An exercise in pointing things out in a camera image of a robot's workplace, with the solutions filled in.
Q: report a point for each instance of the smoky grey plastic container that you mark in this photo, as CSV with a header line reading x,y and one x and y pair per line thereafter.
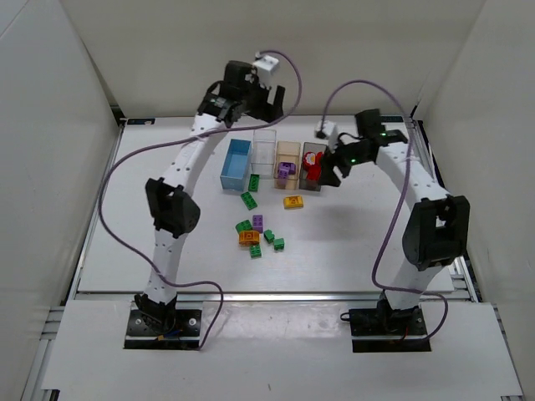
x,y
305,184

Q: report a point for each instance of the red lego brick with sticker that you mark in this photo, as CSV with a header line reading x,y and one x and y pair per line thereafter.
x,y
309,159

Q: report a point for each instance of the light blue plastic container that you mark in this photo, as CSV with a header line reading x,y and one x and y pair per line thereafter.
x,y
236,165

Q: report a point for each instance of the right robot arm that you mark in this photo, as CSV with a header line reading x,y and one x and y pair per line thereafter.
x,y
436,231

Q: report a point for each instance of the blue label sticker left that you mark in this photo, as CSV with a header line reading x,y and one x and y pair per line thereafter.
x,y
140,121

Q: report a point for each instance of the clear plastic container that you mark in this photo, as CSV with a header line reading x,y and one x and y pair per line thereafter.
x,y
263,152

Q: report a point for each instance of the green lego plate flat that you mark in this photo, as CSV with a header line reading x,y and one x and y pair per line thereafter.
x,y
248,200

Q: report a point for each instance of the small purple lego brick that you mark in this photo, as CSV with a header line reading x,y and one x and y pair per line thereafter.
x,y
290,167

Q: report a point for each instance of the amber transparent plastic container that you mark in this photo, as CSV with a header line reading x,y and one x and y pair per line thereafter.
x,y
287,151

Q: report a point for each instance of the red long lego brick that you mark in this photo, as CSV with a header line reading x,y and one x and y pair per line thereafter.
x,y
313,175

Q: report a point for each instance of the green lego brick bottom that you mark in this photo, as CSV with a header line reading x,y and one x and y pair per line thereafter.
x,y
255,251

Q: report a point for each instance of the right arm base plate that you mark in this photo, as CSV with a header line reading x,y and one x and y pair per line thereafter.
x,y
400,335

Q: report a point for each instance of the purple lego brick with studs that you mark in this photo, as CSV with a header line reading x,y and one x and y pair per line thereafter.
x,y
257,223

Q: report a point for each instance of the yellow lego brick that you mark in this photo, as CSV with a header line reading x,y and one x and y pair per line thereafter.
x,y
293,202

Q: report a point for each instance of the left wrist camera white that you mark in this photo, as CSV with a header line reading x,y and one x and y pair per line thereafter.
x,y
266,66

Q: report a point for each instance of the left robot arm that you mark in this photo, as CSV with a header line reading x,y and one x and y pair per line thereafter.
x,y
174,212

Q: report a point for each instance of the purple paw print lego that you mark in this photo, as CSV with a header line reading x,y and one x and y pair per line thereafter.
x,y
283,173

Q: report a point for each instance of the orange transparent lego brick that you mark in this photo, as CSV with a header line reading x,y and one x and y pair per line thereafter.
x,y
248,238

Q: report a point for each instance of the green lego plate upright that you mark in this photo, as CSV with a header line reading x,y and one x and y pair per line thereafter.
x,y
254,182

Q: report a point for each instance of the aluminium frame rail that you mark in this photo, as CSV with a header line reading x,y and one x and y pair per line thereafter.
x,y
242,296

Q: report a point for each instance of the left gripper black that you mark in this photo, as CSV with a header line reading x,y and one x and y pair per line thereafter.
x,y
262,100

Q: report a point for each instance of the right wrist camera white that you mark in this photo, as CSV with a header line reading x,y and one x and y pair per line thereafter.
x,y
327,130

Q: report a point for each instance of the green lego brick by orange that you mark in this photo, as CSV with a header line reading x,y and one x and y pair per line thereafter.
x,y
245,225

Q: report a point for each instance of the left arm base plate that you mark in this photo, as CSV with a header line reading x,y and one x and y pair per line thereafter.
x,y
181,330

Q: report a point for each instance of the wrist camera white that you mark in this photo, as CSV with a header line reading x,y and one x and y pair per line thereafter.
x,y
266,66
327,130

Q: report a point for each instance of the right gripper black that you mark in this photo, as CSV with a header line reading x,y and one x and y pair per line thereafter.
x,y
339,157

